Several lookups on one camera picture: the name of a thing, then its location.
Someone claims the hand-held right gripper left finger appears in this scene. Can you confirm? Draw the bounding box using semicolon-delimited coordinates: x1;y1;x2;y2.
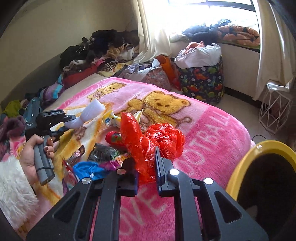
26;159;139;241

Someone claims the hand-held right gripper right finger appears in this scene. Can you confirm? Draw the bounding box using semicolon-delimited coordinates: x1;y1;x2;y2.
155;146;269;241

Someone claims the red plastic bag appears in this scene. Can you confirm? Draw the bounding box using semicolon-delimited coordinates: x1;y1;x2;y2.
120;112;186;185

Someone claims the blue plastic bag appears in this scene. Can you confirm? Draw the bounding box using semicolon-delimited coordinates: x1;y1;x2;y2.
73;161;121;181

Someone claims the red plastic bottle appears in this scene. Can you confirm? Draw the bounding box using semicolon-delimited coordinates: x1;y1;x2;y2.
105;131;123;146

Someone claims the yellow bin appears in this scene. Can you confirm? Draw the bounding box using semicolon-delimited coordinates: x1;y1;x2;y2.
225;140;296;232

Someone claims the person's left hand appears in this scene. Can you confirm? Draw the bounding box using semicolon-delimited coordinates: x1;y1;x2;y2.
19;134;60;179

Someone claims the brown snack wrapper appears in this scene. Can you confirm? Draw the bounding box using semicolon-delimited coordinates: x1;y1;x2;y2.
67;145;86;165

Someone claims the purple striped cloth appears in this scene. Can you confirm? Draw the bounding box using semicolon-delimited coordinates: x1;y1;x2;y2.
40;81;65;103

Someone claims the green cloth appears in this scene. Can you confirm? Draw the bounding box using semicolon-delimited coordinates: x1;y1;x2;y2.
2;99;23;117

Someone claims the crushed yellow white carton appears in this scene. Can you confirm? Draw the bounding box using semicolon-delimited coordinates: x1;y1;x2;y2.
102;108;148;128

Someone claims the black crumpled wrapper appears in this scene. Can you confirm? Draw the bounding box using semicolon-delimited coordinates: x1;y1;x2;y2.
88;143;126;163

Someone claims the pink red packet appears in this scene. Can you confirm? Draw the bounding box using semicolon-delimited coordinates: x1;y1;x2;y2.
62;159;79;198

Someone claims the pink bear printed blanket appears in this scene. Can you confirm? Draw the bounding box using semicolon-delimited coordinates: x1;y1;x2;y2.
0;77;256;241

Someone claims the pile of clothes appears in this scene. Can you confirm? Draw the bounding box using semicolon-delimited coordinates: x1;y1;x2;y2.
59;29;140;80

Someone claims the floral cloth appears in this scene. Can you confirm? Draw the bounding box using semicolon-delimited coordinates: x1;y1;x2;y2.
143;67;176;91

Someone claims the dinosaur print fabric basket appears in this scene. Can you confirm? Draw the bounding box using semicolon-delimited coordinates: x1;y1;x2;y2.
179;55;225;105

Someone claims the orange cloth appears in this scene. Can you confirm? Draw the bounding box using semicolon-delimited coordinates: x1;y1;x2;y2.
161;55;181;91

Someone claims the cream curtain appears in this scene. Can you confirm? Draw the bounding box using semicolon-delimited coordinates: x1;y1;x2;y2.
133;0;172;65
252;0;296;107

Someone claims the white plastic bag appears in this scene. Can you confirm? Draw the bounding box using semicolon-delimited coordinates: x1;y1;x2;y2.
174;43;222;69

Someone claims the bedding on window sill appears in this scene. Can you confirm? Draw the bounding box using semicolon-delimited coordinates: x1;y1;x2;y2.
181;19;232;45

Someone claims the orange star print blanket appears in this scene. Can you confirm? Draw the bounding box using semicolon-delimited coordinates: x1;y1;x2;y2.
217;24;261;47

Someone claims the window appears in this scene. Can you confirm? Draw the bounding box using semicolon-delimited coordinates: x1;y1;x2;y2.
162;0;259;32

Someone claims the white wire basket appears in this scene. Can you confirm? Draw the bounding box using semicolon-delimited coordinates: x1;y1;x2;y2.
258;80;296;134

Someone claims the white cloth on wire basket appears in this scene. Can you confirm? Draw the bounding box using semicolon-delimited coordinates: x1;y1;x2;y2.
266;80;295;93

